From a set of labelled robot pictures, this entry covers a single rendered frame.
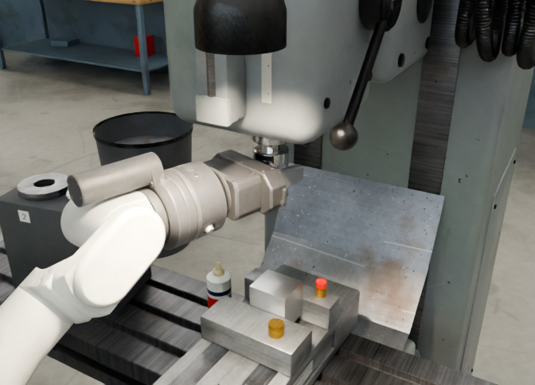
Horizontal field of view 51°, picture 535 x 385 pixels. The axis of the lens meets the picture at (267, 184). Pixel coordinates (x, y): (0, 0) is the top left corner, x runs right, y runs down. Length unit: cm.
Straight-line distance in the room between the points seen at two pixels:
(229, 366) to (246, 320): 7
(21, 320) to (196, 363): 30
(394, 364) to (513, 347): 162
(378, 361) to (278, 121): 46
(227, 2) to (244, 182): 29
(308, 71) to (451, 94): 47
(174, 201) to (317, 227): 57
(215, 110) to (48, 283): 24
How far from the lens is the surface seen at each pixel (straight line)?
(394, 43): 75
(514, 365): 244
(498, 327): 260
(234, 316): 82
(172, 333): 98
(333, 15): 60
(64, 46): 685
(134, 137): 302
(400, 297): 108
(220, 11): 42
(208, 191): 63
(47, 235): 103
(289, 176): 73
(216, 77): 59
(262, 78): 60
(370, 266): 110
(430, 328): 124
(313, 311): 86
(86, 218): 61
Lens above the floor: 154
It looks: 25 degrees down
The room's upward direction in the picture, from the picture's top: straight up
